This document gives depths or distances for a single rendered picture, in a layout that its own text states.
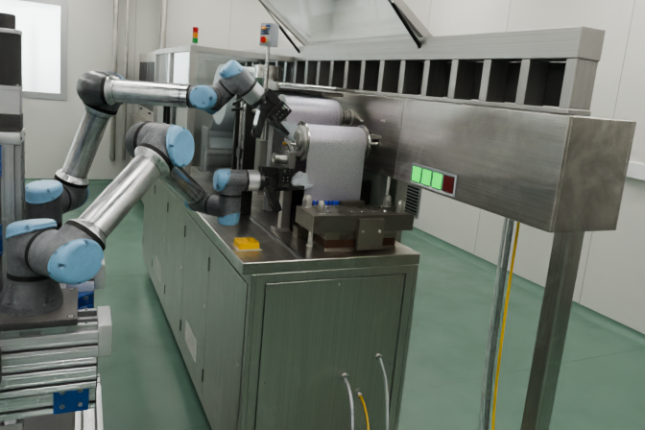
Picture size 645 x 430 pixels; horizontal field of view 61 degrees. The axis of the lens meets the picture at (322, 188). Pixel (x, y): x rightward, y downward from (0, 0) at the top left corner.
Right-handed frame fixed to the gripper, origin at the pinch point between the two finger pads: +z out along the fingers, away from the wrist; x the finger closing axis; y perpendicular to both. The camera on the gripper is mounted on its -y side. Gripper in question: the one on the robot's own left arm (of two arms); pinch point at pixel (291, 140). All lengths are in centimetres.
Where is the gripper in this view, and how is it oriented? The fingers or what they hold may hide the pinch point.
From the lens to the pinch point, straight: 201.9
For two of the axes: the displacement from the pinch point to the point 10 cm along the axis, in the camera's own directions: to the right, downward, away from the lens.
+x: -4.2, -2.0, 8.9
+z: 6.4, 6.3, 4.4
